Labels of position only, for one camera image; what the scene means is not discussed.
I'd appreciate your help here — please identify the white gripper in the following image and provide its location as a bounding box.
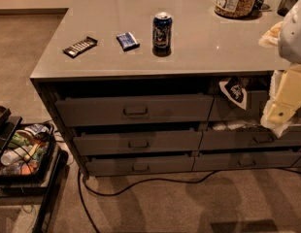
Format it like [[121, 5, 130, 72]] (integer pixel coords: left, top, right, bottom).
[[260, 64, 301, 137]]

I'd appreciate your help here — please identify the grey drawer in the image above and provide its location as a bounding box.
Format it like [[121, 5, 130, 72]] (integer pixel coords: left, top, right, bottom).
[[74, 129, 202, 155], [55, 94, 213, 127], [200, 127, 301, 150], [85, 155, 194, 176], [192, 150, 301, 171], [209, 90, 269, 121]]

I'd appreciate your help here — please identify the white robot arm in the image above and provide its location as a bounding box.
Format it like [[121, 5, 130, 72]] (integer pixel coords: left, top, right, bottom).
[[260, 0, 301, 138]]

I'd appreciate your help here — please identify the white plastic bag in drawer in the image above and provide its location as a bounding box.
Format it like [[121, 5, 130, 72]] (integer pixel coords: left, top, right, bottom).
[[211, 119, 259, 131]]

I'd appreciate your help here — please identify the black white chip bag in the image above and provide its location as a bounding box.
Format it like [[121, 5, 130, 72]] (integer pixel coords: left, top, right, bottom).
[[219, 76, 250, 110]]

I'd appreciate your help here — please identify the large jar of nuts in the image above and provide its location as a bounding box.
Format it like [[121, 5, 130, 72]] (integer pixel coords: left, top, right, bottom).
[[215, 0, 255, 18]]

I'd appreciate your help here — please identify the blue drink can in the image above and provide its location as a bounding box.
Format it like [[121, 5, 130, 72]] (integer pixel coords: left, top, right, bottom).
[[152, 12, 173, 50]]

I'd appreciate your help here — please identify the grey counter cabinet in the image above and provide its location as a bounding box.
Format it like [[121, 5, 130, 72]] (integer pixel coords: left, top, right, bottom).
[[31, 0, 301, 177]]

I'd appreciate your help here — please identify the blue snack packet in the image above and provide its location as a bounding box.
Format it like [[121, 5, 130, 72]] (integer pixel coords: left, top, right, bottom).
[[117, 32, 140, 51]]

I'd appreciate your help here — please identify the dark striped snack bar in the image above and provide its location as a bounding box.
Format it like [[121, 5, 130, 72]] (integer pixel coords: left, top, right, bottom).
[[63, 37, 98, 58]]

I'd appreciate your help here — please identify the black bin of items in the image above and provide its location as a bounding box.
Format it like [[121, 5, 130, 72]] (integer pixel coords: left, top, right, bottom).
[[0, 122, 55, 183]]

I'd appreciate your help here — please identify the black floor cable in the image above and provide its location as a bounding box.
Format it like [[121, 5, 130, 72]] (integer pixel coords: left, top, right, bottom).
[[76, 167, 301, 233]]

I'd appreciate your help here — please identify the black cart frame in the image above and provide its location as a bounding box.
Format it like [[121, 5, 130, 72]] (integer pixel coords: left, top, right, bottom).
[[0, 106, 68, 233]]

